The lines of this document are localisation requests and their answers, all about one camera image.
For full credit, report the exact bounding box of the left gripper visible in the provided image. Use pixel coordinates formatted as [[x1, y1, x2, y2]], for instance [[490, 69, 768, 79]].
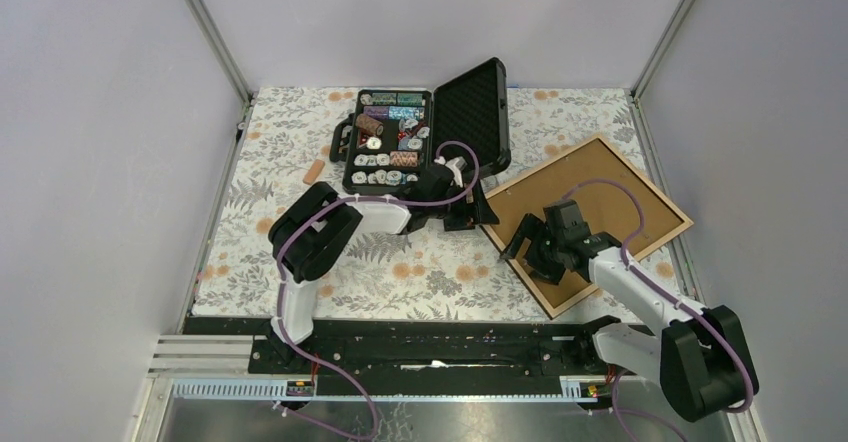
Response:
[[427, 179, 498, 232]]

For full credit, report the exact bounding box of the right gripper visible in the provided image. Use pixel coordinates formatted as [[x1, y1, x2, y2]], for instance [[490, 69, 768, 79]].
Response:
[[500, 213, 566, 287]]

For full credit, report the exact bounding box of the brown frame backing board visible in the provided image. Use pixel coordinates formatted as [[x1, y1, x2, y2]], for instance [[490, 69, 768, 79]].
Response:
[[486, 139, 687, 314]]

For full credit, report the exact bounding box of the wooden picture frame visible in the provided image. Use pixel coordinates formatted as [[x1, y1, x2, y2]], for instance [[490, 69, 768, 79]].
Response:
[[480, 134, 695, 321]]

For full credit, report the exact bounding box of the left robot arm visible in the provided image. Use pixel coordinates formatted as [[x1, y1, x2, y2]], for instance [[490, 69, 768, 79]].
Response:
[[268, 160, 500, 373]]

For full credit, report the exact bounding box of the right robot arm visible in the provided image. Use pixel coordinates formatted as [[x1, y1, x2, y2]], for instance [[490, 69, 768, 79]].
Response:
[[502, 200, 759, 422]]

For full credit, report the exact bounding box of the floral tablecloth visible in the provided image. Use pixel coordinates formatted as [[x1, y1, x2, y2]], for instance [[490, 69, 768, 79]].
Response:
[[191, 87, 645, 321]]

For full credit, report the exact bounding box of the orange poker chip stack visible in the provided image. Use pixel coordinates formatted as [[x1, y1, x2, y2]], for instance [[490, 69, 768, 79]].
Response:
[[389, 151, 419, 168]]

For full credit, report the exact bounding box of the black poker chip case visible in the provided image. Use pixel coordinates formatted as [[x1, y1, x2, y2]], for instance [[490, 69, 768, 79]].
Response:
[[331, 57, 511, 195]]

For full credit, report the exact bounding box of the brown poker chip stack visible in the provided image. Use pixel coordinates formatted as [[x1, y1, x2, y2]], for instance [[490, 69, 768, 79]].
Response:
[[354, 114, 384, 137]]

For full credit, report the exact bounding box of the wooden block left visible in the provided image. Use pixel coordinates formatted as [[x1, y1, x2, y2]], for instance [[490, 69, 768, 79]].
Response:
[[302, 159, 326, 185]]

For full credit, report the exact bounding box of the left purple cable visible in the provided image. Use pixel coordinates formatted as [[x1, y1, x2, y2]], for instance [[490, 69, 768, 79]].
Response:
[[274, 140, 482, 442]]

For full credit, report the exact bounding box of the purple cable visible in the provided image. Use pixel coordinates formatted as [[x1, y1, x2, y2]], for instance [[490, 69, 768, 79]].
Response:
[[561, 178, 759, 442], [274, 140, 482, 442]]

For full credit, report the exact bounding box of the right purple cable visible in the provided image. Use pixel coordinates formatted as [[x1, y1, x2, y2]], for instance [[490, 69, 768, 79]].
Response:
[[561, 178, 759, 442]]

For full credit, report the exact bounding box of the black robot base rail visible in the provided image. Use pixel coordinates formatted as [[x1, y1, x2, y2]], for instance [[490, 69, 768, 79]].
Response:
[[248, 317, 615, 400]]

